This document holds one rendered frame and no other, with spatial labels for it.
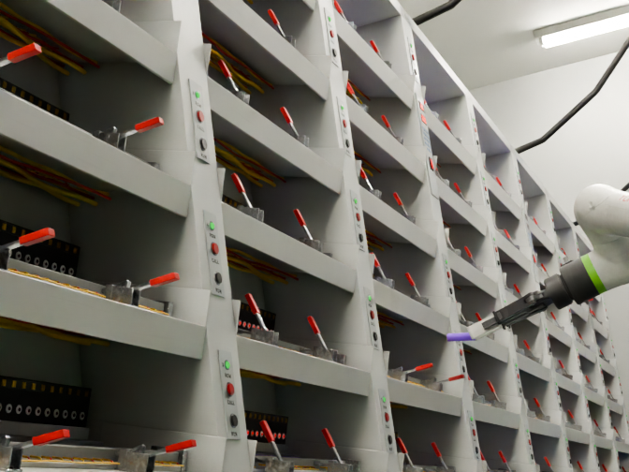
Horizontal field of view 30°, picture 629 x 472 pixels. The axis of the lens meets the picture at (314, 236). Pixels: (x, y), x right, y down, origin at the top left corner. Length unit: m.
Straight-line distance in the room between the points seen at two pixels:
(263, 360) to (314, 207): 0.62
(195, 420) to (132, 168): 0.35
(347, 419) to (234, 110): 0.68
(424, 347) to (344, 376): 0.86
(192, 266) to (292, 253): 0.39
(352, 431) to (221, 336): 0.66
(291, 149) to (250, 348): 0.49
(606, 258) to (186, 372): 1.24
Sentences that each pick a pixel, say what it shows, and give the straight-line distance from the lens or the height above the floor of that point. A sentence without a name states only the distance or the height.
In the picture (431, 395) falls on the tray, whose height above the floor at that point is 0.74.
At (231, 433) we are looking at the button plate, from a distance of 1.61.
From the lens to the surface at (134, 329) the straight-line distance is 1.43.
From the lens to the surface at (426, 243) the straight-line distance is 2.89.
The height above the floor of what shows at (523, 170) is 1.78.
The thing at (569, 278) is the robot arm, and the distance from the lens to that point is 2.61.
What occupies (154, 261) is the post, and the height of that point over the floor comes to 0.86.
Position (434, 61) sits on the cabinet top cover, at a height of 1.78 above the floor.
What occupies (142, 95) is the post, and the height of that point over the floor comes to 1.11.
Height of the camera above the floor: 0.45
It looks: 15 degrees up
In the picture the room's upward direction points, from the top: 8 degrees counter-clockwise
